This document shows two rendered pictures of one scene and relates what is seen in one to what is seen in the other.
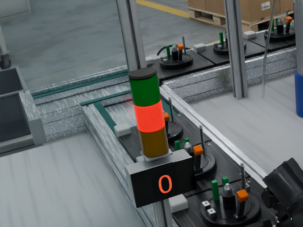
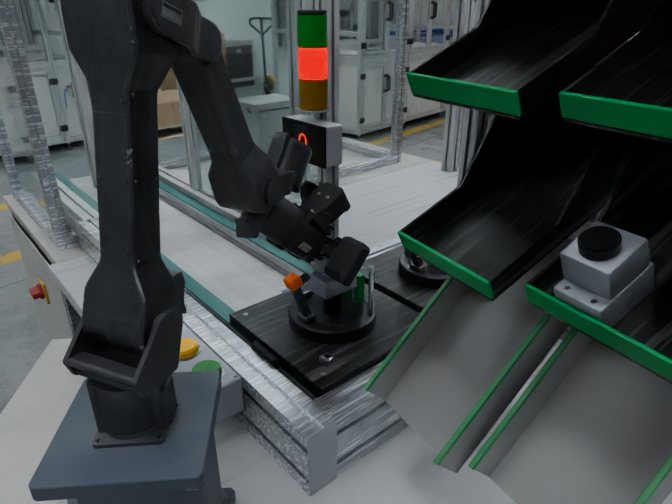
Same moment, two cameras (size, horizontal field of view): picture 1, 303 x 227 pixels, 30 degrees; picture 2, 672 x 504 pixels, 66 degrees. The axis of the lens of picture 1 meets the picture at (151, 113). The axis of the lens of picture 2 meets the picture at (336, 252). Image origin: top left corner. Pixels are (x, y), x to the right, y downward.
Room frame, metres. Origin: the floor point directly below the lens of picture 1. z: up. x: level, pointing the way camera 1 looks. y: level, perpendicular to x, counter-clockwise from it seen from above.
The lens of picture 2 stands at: (0.56, -0.85, 1.43)
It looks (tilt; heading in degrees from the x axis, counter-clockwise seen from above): 26 degrees down; 64
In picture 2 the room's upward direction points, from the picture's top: straight up
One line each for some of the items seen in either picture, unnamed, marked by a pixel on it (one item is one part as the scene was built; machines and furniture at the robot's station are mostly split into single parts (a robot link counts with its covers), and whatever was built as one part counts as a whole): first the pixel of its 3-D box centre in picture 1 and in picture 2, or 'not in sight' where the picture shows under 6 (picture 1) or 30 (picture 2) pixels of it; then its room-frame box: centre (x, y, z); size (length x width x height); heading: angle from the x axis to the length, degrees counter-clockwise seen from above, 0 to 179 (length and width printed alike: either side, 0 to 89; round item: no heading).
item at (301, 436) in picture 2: not in sight; (173, 310); (0.64, 0.02, 0.91); 0.89 x 0.06 x 0.11; 105
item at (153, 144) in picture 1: (153, 138); (313, 93); (0.93, 0.00, 1.28); 0.05 x 0.05 x 0.05
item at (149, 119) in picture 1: (149, 114); (312, 63); (0.93, 0.00, 1.33); 0.05 x 0.05 x 0.05
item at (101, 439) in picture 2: not in sight; (134, 396); (0.55, -0.42, 1.09); 0.07 x 0.07 x 0.06; 69
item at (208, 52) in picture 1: (228, 40); not in sight; (2.29, -0.37, 1.01); 0.24 x 0.24 x 0.13; 15
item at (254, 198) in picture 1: (228, 197); (437, 250); (1.11, -0.14, 1.01); 0.24 x 0.24 x 0.13; 15
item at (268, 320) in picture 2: not in sight; (332, 323); (0.86, -0.21, 0.96); 0.24 x 0.24 x 0.02; 15
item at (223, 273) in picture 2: not in sight; (248, 278); (0.81, 0.09, 0.91); 0.84 x 0.28 x 0.10; 105
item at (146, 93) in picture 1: (144, 88); (312, 30); (0.93, 0.00, 1.38); 0.05 x 0.05 x 0.05
